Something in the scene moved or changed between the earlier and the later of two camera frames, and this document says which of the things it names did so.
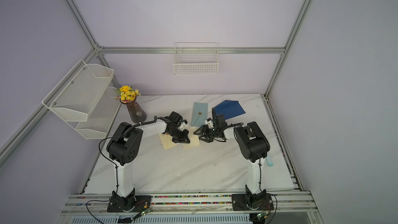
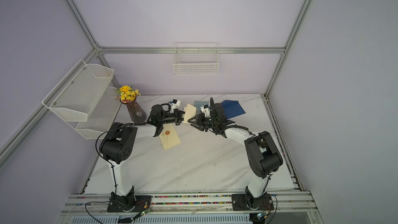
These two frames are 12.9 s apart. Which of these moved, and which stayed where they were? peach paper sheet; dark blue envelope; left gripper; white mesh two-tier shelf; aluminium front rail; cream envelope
Moved: left gripper; peach paper sheet
Stayed: white mesh two-tier shelf; dark blue envelope; aluminium front rail; cream envelope
